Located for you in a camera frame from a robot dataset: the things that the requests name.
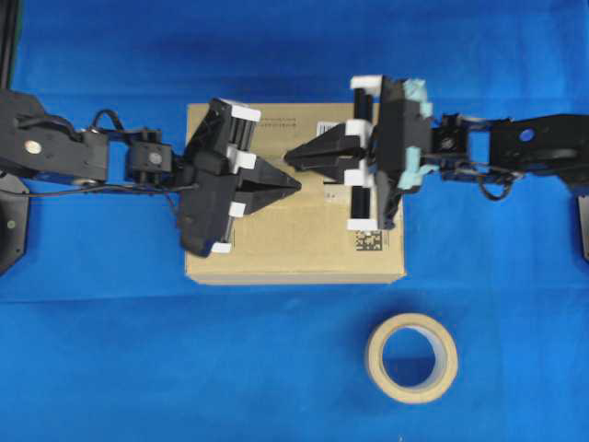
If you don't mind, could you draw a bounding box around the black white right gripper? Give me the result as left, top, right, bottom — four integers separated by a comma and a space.
284, 76, 435, 230

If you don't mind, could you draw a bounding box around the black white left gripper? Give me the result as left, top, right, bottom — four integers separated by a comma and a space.
177, 99, 302, 257

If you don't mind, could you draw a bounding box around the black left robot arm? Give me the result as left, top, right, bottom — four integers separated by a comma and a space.
1, 89, 301, 258

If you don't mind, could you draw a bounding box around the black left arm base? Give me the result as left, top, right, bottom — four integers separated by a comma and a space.
1, 172, 29, 274

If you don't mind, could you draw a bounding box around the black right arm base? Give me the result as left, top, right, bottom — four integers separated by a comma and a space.
577, 195, 589, 262

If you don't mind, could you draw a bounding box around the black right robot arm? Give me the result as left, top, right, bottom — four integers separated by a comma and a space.
284, 76, 588, 231

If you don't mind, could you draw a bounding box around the brown cardboard box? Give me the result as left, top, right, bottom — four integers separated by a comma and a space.
185, 103, 406, 285

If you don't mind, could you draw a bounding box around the beige masking tape roll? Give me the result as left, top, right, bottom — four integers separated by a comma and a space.
364, 313, 458, 404

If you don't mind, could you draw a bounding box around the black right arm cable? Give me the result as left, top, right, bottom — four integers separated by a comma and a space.
476, 169, 525, 202

